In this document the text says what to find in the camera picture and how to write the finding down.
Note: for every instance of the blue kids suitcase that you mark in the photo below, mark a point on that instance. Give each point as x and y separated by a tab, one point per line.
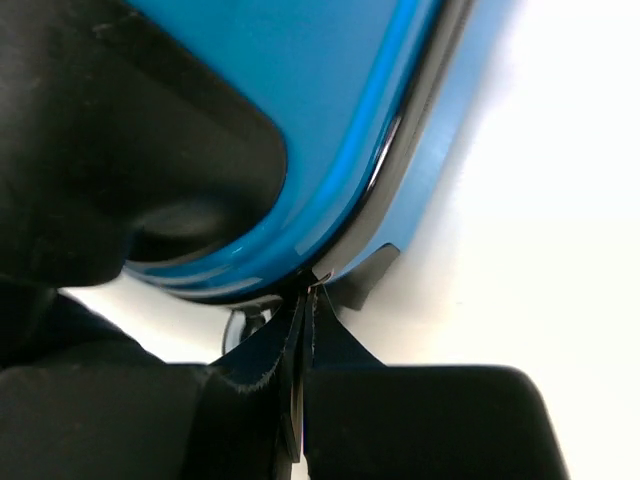
224	152

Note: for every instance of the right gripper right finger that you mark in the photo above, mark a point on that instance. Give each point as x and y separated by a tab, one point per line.
364	419

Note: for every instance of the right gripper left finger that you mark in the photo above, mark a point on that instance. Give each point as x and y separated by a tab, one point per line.
82	400

